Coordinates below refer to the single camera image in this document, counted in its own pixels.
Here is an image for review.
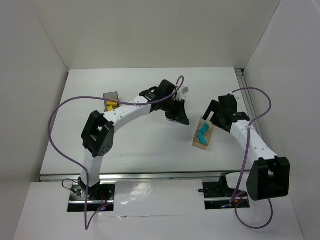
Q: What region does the teal lego brick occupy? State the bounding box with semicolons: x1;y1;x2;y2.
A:
196;132;208;145

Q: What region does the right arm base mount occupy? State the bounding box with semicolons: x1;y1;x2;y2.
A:
198;181;250;210

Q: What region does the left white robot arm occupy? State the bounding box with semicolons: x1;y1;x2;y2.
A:
78;79;190;199

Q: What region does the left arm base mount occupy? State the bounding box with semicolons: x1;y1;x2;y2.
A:
61;178;116;213

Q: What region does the teal lego figure piece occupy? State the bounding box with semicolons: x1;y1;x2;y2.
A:
198;122;210;135

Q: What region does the yellow lego brick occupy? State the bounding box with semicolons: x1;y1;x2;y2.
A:
105;100;119;107

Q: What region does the orange tinted plastic container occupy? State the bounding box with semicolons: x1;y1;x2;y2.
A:
192;116;215;150

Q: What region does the aluminium rail front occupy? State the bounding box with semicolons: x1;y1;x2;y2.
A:
39;171;238;182

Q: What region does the smoky grey plastic container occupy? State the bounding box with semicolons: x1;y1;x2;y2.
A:
103;91;120;112

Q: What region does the aluminium rail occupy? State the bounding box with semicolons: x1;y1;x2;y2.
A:
39;171;238;182
234;68;275;177

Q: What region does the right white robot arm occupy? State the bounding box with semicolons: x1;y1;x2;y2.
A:
203;94;290;201

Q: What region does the aluminium rail right side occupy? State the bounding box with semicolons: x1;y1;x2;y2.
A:
234;68;275;177

